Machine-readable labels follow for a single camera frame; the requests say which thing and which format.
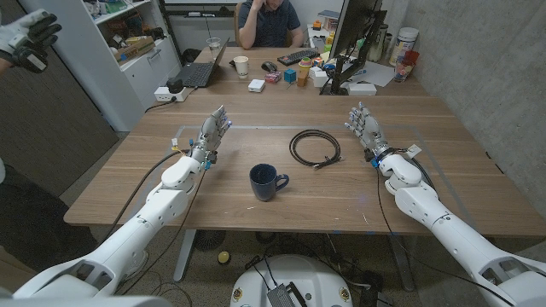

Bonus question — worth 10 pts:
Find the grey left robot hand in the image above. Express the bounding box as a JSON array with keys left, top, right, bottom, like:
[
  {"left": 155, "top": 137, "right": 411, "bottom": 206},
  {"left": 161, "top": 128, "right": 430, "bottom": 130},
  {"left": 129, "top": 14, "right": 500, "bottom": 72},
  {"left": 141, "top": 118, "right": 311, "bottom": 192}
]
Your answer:
[{"left": 189, "top": 105, "right": 234, "bottom": 165}]

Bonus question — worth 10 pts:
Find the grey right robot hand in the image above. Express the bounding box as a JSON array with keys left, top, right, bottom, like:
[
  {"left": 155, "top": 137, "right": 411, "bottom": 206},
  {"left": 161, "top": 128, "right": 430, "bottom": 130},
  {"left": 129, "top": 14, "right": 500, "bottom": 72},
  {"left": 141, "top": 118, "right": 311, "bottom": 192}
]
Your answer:
[{"left": 344, "top": 101, "right": 394, "bottom": 159}]

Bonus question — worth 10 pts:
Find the dark blue mug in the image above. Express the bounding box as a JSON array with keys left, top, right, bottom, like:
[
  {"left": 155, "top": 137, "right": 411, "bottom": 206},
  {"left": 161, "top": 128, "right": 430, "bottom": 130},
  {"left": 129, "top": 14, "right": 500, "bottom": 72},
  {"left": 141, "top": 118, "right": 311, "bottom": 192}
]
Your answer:
[{"left": 249, "top": 163, "right": 290, "bottom": 202}]

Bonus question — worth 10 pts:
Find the white paper cup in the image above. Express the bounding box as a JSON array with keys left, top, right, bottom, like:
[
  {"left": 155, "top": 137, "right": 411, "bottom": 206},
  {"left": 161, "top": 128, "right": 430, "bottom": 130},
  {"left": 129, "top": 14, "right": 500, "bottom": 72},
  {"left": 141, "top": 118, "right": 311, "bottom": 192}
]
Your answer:
[{"left": 233, "top": 55, "right": 250, "bottom": 80}]

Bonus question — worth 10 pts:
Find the orange stacked cup toy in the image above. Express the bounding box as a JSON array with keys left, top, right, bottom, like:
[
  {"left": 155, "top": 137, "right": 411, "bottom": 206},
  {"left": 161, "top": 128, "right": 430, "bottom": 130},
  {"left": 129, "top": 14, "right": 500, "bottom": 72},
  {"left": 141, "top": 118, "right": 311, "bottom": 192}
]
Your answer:
[{"left": 296, "top": 57, "right": 313, "bottom": 88}]

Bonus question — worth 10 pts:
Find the wide white box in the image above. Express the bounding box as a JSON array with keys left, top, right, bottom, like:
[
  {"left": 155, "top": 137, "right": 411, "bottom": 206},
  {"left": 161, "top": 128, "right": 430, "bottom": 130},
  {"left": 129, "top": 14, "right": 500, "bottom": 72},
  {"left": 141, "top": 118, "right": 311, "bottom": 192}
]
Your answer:
[{"left": 347, "top": 82, "right": 378, "bottom": 96}]

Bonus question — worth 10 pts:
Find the white paper sheet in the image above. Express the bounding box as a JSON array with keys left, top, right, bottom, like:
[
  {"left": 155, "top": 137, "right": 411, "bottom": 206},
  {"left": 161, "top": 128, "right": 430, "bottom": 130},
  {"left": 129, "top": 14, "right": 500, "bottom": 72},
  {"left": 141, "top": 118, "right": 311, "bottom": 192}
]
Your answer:
[{"left": 340, "top": 60, "right": 396, "bottom": 89}]

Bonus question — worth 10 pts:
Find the black computer monitor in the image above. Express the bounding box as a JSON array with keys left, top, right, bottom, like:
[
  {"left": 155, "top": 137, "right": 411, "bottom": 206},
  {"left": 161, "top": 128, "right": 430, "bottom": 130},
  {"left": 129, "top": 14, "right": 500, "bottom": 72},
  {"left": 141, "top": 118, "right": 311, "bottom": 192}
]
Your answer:
[
  {"left": 330, "top": 10, "right": 387, "bottom": 96},
  {"left": 328, "top": 0, "right": 384, "bottom": 60}
]

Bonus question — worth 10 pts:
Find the white power strip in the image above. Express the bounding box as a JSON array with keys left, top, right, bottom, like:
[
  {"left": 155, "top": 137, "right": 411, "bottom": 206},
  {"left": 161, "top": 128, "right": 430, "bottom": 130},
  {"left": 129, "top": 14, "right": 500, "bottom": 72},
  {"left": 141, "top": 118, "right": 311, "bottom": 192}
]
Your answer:
[{"left": 154, "top": 86, "right": 190, "bottom": 103}]

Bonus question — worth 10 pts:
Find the black laptop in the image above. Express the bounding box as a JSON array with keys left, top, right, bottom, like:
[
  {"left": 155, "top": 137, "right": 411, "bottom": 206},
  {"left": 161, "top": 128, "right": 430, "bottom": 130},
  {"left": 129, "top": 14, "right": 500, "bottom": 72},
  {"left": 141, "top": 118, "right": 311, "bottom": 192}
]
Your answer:
[{"left": 172, "top": 37, "right": 231, "bottom": 89}]

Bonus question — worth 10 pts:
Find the black power adapter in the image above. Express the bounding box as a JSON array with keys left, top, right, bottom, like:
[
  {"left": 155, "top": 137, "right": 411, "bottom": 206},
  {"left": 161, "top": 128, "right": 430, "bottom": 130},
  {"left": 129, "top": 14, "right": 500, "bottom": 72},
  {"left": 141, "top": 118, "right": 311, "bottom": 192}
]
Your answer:
[{"left": 166, "top": 77, "right": 185, "bottom": 95}]

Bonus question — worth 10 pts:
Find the glass jar with red lid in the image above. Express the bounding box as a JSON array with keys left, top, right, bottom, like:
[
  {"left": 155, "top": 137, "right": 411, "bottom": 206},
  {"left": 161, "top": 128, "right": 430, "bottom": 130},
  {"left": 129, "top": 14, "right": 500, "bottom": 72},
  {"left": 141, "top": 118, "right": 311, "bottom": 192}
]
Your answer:
[{"left": 393, "top": 49, "right": 421, "bottom": 83}]

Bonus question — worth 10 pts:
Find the steel thermos bottle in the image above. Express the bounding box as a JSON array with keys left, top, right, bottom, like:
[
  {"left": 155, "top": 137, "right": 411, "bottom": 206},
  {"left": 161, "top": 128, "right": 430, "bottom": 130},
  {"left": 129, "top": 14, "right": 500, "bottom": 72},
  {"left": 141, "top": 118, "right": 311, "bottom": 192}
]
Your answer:
[{"left": 369, "top": 23, "right": 389, "bottom": 63}]

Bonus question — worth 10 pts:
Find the clear drinking glass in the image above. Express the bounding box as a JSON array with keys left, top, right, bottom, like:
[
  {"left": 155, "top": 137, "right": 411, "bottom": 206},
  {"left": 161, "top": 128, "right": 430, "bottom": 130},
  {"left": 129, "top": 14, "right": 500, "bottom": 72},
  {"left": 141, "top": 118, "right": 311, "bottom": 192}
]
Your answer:
[{"left": 206, "top": 37, "right": 223, "bottom": 60}]

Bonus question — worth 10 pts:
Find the white shelf cabinet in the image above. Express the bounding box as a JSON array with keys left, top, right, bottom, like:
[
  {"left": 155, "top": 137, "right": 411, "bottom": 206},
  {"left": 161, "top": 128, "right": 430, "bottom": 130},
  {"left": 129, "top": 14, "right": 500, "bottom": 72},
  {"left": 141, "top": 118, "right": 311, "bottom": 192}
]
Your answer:
[{"left": 19, "top": 0, "right": 183, "bottom": 132}]

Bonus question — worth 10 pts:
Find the white labelled canister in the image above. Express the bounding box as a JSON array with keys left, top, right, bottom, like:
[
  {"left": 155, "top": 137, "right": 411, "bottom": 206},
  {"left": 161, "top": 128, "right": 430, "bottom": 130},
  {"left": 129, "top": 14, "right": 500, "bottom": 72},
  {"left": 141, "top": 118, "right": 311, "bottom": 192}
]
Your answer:
[{"left": 388, "top": 26, "right": 420, "bottom": 67}]

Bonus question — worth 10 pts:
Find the black keyboard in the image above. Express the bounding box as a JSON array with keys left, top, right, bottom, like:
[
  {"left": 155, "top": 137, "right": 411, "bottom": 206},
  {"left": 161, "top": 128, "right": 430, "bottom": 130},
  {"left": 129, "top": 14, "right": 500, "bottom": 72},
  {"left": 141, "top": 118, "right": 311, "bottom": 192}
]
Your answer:
[{"left": 276, "top": 49, "right": 320, "bottom": 67}]

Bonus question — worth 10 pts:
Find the round black fan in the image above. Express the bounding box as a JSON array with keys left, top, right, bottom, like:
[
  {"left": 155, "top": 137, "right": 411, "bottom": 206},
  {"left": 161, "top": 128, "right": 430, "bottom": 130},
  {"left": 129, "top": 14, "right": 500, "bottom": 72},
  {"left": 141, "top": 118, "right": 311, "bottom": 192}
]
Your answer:
[{"left": 194, "top": 229, "right": 227, "bottom": 252}]

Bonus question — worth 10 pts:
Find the cardboard box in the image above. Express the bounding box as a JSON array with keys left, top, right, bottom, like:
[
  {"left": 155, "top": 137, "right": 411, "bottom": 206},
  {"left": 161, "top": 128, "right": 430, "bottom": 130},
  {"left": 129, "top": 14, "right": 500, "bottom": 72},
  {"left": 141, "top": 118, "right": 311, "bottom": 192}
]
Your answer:
[{"left": 113, "top": 35, "right": 156, "bottom": 65}]

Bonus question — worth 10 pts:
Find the seated person in dark shirt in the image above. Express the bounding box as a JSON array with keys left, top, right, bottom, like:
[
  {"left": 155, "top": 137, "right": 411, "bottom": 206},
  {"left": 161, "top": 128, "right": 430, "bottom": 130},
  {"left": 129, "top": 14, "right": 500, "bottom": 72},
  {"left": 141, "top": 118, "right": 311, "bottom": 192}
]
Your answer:
[{"left": 236, "top": 0, "right": 305, "bottom": 50}]

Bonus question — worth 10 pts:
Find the grey table leg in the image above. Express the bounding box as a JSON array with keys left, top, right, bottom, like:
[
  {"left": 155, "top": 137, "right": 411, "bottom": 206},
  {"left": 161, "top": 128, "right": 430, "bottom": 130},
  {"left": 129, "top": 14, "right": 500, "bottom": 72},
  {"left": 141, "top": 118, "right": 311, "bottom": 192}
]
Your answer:
[
  {"left": 386, "top": 234, "right": 415, "bottom": 293},
  {"left": 172, "top": 229, "right": 198, "bottom": 283}
]

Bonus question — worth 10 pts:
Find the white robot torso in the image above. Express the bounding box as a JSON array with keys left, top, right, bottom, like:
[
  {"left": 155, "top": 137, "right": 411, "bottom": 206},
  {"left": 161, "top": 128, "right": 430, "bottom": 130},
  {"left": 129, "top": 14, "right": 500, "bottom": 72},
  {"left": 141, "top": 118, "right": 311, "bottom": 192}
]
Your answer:
[{"left": 229, "top": 254, "right": 354, "bottom": 307}]

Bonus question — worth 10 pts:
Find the grey device on torso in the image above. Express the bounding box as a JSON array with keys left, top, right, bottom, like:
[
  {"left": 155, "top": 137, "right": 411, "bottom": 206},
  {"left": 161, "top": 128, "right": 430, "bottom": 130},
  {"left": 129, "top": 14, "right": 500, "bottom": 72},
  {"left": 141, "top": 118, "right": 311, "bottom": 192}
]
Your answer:
[{"left": 266, "top": 281, "right": 308, "bottom": 307}]

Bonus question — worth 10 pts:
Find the black and white tracking glove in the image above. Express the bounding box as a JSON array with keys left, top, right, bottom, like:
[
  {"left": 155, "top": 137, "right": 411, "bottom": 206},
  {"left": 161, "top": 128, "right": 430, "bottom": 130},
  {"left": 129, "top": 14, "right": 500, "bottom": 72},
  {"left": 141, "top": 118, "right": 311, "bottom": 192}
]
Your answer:
[{"left": 0, "top": 9, "right": 63, "bottom": 73}]

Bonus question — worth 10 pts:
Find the standing person in dark trousers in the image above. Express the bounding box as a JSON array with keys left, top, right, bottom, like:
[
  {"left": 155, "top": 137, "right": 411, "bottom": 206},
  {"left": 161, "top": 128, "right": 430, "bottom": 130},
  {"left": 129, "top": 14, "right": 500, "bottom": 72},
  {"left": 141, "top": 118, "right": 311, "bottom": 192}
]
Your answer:
[{"left": 0, "top": 157, "right": 100, "bottom": 274}]

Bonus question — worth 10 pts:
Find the coiled black cable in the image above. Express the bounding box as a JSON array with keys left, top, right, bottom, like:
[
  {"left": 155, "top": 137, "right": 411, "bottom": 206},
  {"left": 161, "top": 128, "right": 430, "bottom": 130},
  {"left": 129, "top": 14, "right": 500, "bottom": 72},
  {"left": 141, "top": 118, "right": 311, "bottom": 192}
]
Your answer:
[{"left": 288, "top": 129, "right": 344, "bottom": 171}]

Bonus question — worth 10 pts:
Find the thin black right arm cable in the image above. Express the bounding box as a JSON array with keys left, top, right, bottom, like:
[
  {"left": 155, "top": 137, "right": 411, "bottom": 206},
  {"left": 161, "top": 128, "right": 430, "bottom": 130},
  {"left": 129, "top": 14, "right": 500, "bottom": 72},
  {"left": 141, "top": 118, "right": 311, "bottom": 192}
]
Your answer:
[{"left": 375, "top": 168, "right": 513, "bottom": 307}]

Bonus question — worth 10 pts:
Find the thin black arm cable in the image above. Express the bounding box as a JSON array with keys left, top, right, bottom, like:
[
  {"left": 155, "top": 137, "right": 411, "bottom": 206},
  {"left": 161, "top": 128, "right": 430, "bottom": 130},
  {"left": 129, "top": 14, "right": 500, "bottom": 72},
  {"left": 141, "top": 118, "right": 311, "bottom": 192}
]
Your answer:
[
  {"left": 121, "top": 168, "right": 208, "bottom": 295},
  {"left": 375, "top": 168, "right": 513, "bottom": 307}
]

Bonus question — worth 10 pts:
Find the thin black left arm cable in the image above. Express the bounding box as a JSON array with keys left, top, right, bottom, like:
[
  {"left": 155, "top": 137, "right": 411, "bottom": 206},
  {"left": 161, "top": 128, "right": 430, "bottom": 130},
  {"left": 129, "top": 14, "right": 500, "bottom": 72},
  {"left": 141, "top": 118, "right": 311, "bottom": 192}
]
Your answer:
[{"left": 121, "top": 168, "right": 208, "bottom": 295}]

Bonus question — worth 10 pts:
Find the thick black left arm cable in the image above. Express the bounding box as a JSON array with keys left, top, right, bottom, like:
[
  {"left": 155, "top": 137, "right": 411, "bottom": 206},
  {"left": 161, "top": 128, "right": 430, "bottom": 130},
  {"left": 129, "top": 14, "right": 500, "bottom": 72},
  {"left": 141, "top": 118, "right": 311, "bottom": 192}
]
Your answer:
[{"left": 100, "top": 148, "right": 191, "bottom": 246}]

